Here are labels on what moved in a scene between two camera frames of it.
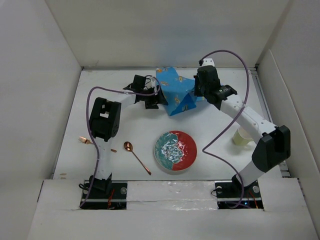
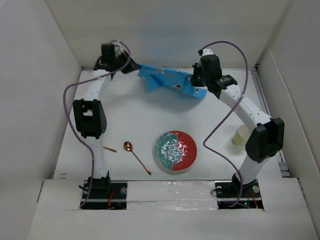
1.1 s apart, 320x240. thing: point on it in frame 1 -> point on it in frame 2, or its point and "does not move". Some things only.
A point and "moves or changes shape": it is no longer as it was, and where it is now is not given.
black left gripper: (157, 99) -> (124, 55)
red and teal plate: (175, 150) does not move
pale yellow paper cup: (242, 137) does not move
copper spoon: (128, 147) does not move
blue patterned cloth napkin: (179, 92) moves or changes shape
